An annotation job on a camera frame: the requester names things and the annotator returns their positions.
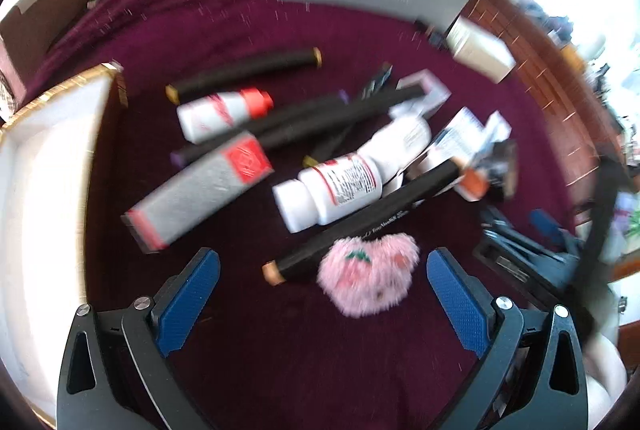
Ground black marker tan cap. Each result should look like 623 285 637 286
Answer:
262 159 463 286

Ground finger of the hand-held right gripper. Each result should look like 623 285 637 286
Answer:
472 237 566 292
479 205 576 257

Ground maroon velvet blanket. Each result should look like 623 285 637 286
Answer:
20 0 601 430

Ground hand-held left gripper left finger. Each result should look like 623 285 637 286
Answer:
57 247 221 430

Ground brown padded headboard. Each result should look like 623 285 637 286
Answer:
0 0 112 111

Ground white box pink outline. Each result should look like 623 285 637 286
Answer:
389 69 452 121

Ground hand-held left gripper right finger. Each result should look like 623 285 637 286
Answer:
426 247 588 430

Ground small white box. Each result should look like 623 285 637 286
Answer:
445 17 516 83

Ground plain white plastic bottle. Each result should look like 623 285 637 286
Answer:
357 116 433 183

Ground black marker purple caps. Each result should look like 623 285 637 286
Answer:
170 90 351 168

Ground pink fluffy toy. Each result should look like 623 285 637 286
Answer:
316 234 421 318

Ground white bottle orange cap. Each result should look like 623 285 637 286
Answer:
176 87 275 144

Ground brown wooden cabinet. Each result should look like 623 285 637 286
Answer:
452 0 631 221

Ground person's right hand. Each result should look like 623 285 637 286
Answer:
585 326 629 430

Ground white tray box gold rim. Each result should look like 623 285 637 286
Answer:
0 62 128 428

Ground white pill bottle red label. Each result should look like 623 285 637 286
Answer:
272 152 385 233

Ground black marker gold caps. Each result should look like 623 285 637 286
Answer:
166 47 323 105

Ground long grey box red ends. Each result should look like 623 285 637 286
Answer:
121 131 275 255

